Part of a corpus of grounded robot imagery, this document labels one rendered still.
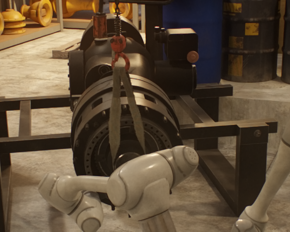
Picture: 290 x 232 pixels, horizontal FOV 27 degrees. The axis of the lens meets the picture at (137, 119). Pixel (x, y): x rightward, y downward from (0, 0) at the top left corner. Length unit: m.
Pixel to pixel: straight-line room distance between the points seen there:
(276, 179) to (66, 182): 0.78
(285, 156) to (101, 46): 2.10
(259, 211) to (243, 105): 2.84
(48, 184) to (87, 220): 0.20
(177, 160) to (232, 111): 3.46
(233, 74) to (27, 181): 2.24
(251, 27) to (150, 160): 3.95
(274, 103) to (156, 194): 3.50
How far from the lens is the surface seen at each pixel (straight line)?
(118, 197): 1.79
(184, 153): 1.89
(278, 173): 2.28
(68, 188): 2.27
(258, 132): 3.91
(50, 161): 5.13
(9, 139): 3.80
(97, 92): 2.96
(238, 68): 5.78
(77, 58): 4.06
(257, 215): 2.52
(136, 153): 2.66
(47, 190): 2.31
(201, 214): 4.15
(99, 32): 2.77
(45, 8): 11.34
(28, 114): 4.29
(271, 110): 5.25
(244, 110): 5.30
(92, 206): 2.35
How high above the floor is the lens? 1.86
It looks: 18 degrees down
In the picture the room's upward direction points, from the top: 1 degrees counter-clockwise
